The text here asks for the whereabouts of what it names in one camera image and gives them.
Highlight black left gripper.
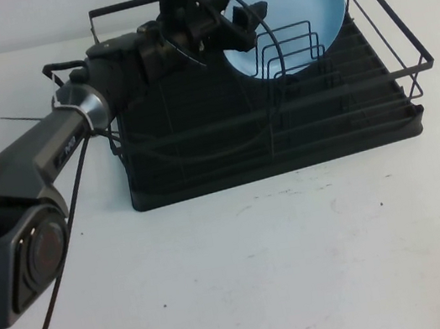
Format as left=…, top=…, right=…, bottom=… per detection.
left=175, top=0, right=276, bottom=64

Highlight light blue round plate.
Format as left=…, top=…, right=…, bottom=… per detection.
left=213, top=0, right=357, bottom=87

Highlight black plastic drip tray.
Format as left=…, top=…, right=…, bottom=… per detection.
left=105, top=8, right=434, bottom=214

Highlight black wire dish rack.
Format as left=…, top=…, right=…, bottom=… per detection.
left=83, top=0, right=440, bottom=161

